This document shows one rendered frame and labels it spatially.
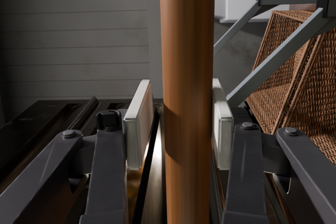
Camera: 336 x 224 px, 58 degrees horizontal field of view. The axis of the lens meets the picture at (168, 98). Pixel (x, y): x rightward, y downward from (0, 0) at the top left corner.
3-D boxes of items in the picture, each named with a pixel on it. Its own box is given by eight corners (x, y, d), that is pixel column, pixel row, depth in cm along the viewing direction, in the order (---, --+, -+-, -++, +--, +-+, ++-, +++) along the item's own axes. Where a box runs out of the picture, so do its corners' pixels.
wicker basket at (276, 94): (339, 144, 121) (268, 145, 123) (291, 96, 174) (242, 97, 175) (362, 19, 104) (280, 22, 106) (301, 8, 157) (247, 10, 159)
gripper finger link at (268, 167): (238, 148, 13) (308, 148, 13) (224, 106, 18) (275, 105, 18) (237, 177, 14) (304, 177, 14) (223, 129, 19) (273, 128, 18)
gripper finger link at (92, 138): (120, 178, 14) (58, 178, 14) (136, 130, 19) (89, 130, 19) (117, 149, 14) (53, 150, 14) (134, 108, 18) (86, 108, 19)
